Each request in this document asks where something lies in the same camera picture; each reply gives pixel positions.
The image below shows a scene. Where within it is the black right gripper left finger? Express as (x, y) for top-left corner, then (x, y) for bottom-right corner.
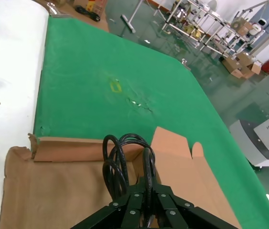
(70, 184), (147, 229)

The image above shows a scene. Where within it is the yellow tape square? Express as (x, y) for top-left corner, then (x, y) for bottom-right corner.
(109, 80), (123, 94)

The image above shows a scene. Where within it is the white floor squeegee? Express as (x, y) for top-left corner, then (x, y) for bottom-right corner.
(120, 0), (142, 34)

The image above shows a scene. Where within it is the black floor cable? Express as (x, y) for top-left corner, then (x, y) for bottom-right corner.
(75, 6), (101, 22)

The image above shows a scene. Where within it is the flat cardboard sheet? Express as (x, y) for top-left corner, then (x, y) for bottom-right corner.
(32, 0), (110, 33)

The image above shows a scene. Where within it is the cardboard box with round hole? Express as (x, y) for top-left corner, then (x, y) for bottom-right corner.
(231, 18), (254, 36)

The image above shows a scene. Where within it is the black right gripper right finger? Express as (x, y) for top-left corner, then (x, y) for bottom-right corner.
(151, 183), (240, 229)

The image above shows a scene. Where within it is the metal table clamp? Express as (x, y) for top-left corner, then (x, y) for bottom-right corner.
(181, 58), (192, 71)
(46, 1), (59, 15)

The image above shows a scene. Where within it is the white pipe rack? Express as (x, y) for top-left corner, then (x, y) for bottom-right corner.
(153, 0), (256, 59)

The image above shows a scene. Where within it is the closed cardboard floor box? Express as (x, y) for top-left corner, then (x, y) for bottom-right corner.
(221, 56), (244, 79)

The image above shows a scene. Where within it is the small white red robot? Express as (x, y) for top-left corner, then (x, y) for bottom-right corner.
(247, 18), (268, 37)

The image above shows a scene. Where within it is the brown carton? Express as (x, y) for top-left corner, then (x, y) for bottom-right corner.
(93, 0), (108, 15)

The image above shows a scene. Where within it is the green table cloth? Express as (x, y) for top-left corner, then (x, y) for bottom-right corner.
(32, 14), (269, 229)

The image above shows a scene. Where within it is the open cardboard floor box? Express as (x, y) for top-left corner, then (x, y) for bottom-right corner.
(235, 51), (262, 80)

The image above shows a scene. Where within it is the black power cable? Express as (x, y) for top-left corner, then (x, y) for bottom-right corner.
(102, 133), (158, 229)

